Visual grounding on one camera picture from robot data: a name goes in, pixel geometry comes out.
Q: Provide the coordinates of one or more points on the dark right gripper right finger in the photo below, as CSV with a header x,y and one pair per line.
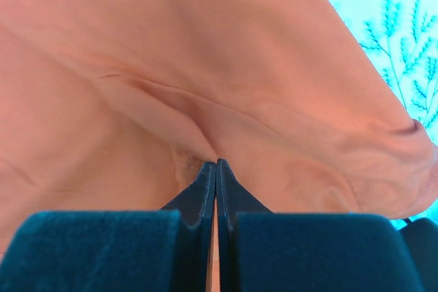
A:
x,y
265,251

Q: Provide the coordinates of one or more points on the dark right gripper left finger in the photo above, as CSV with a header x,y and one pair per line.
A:
x,y
164,250

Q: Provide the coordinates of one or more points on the orange t shirt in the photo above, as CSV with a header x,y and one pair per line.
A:
x,y
115,105

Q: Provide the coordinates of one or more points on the floral patterned table cloth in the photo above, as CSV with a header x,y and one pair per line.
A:
x,y
400,38

